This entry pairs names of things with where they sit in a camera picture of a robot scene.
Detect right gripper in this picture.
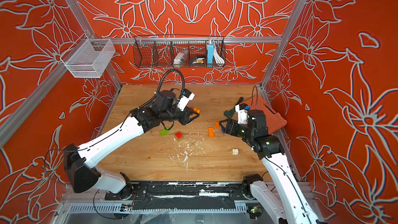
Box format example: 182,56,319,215
219,118,256,143

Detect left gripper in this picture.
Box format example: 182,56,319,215
162,103,201,125

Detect red lego brick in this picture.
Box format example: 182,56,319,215
175,132,183,140

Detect long green lego plate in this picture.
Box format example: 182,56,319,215
160,129,170,136

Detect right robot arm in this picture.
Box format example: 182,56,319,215
219,110,322,224

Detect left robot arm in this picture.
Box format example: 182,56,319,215
63,106,200,199

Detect long orange lego plate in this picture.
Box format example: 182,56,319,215
208,127,215,138

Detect white lego brick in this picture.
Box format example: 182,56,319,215
232,148,239,155

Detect dark green clamp tool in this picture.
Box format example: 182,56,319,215
223,97,244,118

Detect red plastic tool case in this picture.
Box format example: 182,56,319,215
257,97,287,134

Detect plastic bag in basket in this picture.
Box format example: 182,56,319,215
173,50,189,68

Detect black small box in basket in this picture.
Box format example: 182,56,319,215
188,55,207,65

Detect clear plastic bin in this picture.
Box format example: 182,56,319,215
61,39,116,78

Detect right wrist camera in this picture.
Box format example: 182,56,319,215
235,103,250,124

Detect left black corrugated cable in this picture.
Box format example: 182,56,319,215
155,68,186,100

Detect white cables in basket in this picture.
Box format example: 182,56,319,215
213,46,225,67

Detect black wire basket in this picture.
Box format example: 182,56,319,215
133,35,227,68

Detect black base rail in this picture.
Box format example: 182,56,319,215
105,181,260,212

